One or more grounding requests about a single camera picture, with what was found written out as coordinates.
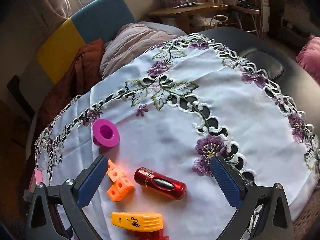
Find orange perforated cube block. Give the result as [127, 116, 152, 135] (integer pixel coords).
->
[106, 160, 134, 202]

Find red metallic cylinder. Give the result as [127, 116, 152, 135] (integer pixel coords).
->
[134, 167, 187, 200]

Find magenta plastic spool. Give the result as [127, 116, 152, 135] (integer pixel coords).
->
[92, 119, 120, 148]

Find yellow orange plastic case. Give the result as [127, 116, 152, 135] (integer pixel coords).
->
[110, 212, 163, 232]

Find small red toy piece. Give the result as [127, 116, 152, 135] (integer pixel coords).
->
[135, 229, 170, 240]

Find white floral embroidered tablecloth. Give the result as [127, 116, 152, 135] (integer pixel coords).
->
[35, 34, 319, 239]

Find rust brown quilted blanket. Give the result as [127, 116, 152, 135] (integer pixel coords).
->
[36, 38, 104, 133]

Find black round table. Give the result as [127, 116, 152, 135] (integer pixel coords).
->
[200, 27, 319, 134]

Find pink cushion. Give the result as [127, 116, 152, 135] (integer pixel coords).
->
[296, 35, 320, 84]

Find grey yellow blue headboard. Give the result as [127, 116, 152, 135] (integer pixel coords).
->
[17, 0, 137, 98]

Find wooden side table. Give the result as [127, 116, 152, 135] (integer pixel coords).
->
[146, 2, 261, 34]

